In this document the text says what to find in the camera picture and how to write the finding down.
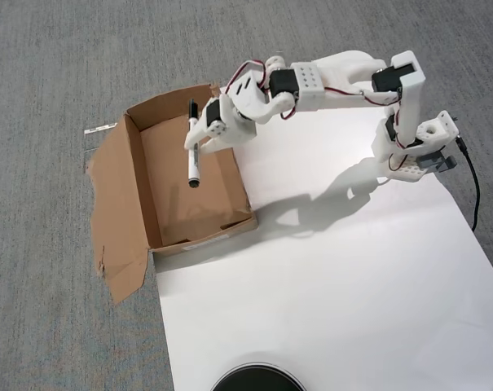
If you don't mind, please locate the open brown cardboard box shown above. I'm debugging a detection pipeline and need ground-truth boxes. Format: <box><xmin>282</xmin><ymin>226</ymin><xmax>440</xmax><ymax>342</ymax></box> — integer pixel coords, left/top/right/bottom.
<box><xmin>85</xmin><ymin>81</ymin><xmax>258</xmax><ymax>305</ymax></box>

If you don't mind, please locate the black round disc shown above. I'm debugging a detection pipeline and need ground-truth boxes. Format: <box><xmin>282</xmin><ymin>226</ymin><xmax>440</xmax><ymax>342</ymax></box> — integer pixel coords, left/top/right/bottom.
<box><xmin>209</xmin><ymin>353</ymin><xmax>306</xmax><ymax>391</ymax></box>

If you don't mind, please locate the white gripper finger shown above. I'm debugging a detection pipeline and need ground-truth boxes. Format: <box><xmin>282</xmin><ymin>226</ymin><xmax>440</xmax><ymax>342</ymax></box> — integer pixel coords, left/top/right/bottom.
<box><xmin>183</xmin><ymin>119</ymin><xmax>228</xmax><ymax>152</ymax></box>
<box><xmin>200</xmin><ymin>135</ymin><xmax>228</xmax><ymax>156</ymax></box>

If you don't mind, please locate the grey table clamp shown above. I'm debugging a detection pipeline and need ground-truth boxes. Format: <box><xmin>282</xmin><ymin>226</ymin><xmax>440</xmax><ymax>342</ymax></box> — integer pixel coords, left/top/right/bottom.
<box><xmin>417</xmin><ymin>151</ymin><xmax>458</xmax><ymax>174</ymax></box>

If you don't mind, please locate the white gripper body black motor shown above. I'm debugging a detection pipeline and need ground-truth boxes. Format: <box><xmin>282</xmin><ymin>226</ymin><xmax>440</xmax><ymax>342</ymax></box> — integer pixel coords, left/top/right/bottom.
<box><xmin>205</xmin><ymin>94</ymin><xmax>258</xmax><ymax>145</ymax></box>

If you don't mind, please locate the white marker pen black cap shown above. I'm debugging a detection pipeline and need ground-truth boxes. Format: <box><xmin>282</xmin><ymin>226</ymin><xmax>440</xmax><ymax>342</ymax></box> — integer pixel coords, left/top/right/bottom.
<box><xmin>187</xmin><ymin>98</ymin><xmax>202</xmax><ymax>189</ymax></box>

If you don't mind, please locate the black power cable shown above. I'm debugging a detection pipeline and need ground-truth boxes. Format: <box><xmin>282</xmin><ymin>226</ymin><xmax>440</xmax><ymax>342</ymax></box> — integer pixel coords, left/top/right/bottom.
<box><xmin>456</xmin><ymin>137</ymin><xmax>482</xmax><ymax>233</ymax></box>

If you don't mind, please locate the clear tape strip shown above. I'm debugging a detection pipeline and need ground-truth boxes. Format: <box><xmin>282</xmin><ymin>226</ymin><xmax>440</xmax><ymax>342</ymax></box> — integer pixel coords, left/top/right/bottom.
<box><xmin>83</xmin><ymin>121</ymin><xmax>120</xmax><ymax>154</ymax></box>

